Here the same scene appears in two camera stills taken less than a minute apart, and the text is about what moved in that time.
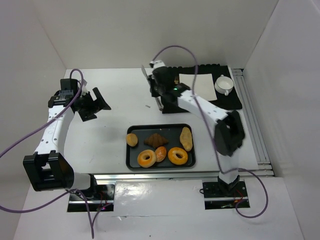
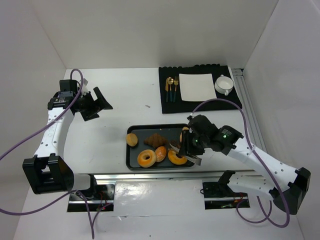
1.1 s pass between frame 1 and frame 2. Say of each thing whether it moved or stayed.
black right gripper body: moved
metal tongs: moved
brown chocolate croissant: stayed
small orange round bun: stayed
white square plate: stayed
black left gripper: stayed
